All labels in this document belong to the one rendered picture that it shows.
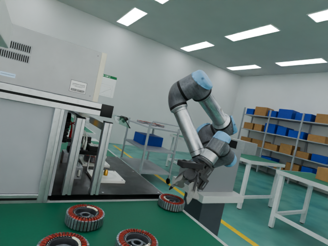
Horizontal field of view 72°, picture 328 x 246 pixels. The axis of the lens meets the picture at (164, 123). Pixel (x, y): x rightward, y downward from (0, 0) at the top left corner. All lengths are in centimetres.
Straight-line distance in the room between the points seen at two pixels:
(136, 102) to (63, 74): 603
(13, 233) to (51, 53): 59
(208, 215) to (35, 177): 97
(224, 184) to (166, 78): 620
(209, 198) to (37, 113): 93
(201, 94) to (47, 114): 72
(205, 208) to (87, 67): 99
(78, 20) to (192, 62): 376
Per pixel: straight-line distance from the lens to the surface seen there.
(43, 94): 81
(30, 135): 84
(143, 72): 702
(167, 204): 95
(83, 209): 80
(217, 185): 140
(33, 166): 86
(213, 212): 146
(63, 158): 129
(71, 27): 660
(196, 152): 113
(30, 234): 73
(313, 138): 710
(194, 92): 115
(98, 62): 98
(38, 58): 95
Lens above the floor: 112
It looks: 2 degrees down
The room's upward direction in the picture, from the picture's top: 12 degrees clockwise
